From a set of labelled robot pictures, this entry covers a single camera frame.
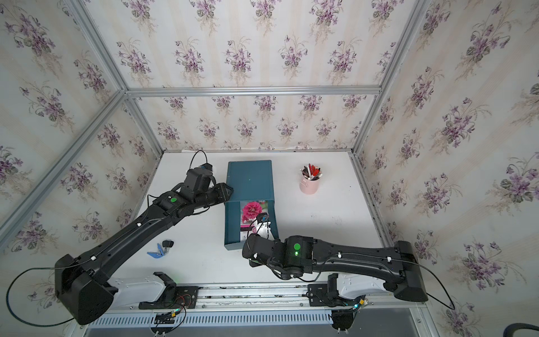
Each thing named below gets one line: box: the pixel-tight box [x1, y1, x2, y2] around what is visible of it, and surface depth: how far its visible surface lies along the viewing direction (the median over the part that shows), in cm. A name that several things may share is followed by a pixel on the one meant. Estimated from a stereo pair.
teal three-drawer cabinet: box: [223, 160, 278, 251], surface depth 81 cm
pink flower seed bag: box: [240, 200, 269, 242], surface depth 80 cm
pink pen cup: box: [299, 172, 321, 195], surface depth 98 cm
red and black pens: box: [299, 163, 323, 181], surface depth 100 cm
